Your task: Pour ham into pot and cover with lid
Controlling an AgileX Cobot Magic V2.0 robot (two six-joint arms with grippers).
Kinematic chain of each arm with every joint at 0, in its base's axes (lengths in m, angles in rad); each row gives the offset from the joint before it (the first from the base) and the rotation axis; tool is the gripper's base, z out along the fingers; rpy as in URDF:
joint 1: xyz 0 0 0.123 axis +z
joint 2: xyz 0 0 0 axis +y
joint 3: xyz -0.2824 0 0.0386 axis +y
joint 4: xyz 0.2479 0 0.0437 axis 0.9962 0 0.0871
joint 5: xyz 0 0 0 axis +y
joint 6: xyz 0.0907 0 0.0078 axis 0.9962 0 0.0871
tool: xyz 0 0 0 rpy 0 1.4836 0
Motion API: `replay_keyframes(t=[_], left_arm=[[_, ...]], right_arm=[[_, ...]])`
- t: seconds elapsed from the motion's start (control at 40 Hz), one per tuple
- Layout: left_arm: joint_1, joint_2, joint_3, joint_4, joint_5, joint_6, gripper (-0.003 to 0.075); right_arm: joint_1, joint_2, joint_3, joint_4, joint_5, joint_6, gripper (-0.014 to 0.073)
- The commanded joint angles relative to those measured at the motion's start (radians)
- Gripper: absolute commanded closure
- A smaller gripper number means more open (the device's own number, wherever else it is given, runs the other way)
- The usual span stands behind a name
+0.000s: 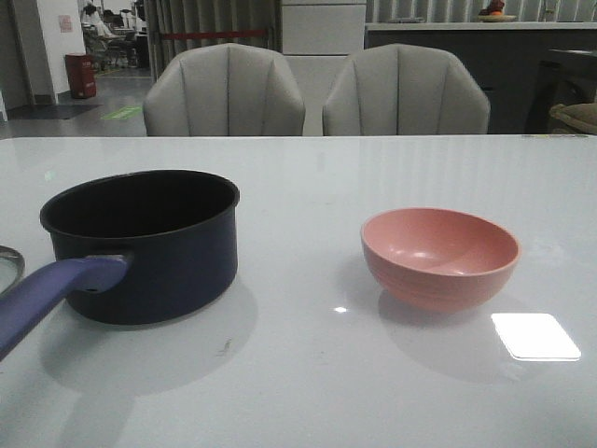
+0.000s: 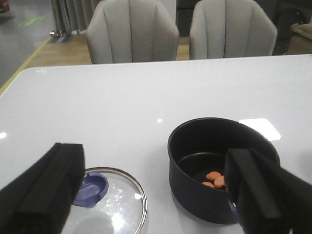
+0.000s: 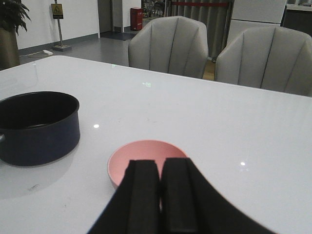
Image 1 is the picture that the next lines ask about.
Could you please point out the white drawer cabinet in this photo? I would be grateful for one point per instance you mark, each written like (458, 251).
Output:
(322, 28)

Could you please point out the left beige chair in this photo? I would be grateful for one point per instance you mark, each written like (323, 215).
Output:
(225, 90)

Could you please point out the olive cushion seat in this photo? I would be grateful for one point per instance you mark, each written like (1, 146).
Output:
(574, 119)

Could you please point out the dark blue saucepan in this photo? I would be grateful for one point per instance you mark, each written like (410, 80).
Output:
(131, 249)

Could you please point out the right beige chair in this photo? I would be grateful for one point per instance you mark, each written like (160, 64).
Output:
(401, 89)

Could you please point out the grey kitchen counter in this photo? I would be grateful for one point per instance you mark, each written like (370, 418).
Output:
(502, 57)

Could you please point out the grey pleated curtain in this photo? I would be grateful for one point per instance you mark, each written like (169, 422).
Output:
(190, 16)

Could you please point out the seated person in white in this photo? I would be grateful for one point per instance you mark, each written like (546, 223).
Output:
(94, 27)

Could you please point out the beige chair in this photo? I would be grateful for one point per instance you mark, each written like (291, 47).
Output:
(401, 89)
(225, 90)

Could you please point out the fruit plate on counter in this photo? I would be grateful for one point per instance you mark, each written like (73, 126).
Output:
(495, 12)

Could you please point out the glass pot lid blue knob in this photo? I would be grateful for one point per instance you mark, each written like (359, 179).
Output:
(12, 268)

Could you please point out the red barrier belt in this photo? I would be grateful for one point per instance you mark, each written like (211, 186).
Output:
(215, 35)

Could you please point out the pink plastic bowl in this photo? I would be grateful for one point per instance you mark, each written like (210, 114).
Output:
(437, 259)

